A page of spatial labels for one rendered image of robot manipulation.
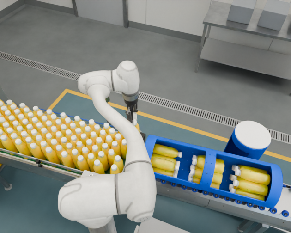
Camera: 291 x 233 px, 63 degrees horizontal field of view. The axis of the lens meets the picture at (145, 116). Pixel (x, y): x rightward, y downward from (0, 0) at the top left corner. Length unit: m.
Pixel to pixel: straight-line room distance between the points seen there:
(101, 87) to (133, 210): 0.56
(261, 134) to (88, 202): 1.60
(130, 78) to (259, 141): 1.28
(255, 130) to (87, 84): 1.44
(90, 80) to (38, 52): 3.78
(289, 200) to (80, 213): 1.55
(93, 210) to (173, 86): 3.19
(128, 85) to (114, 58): 3.28
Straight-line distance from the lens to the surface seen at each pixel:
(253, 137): 2.07
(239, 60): 4.13
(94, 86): 1.11
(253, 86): 4.20
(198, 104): 3.63
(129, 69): 1.10
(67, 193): 0.83
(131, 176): 0.81
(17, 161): 2.16
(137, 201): 0.79
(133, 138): 0.92
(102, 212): 0.82
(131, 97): 1.21
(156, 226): 1.61
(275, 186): 1.68
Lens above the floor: 2.57
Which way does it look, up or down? 50 degrees down
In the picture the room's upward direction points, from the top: 1 degrees clockwise
